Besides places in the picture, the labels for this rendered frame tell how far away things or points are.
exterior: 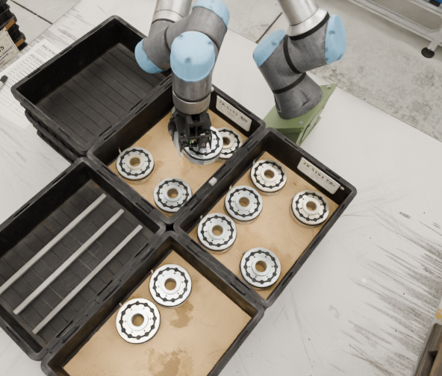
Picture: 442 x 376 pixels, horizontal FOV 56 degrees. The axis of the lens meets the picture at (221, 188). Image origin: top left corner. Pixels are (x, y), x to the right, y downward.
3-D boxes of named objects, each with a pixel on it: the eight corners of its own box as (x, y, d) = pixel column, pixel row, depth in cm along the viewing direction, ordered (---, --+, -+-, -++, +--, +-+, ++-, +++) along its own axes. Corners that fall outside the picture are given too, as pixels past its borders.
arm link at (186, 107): (169, 74, 82) (210, 69, 83) (169, 89, 86) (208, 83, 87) (175, 105, 79) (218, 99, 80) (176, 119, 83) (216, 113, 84)
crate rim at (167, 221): (187, 71, 124) (187, 65, 122) (267, 128, 117) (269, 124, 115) (85, 158, 109) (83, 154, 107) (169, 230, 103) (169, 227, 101)
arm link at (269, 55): (276, 72, 135) (255, 36, 128) (313, 60, 126) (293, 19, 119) (263, 94, 128) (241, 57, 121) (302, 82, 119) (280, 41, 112)
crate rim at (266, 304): (267, 129, 117) (269, 124, 115) (357, 194, 111) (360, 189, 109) (169, 230, 103) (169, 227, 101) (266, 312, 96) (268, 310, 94)
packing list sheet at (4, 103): (40, 36, 152) (39, 35, 151) (90, 66, 148) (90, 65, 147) (-30, 96, 139) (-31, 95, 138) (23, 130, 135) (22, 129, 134)
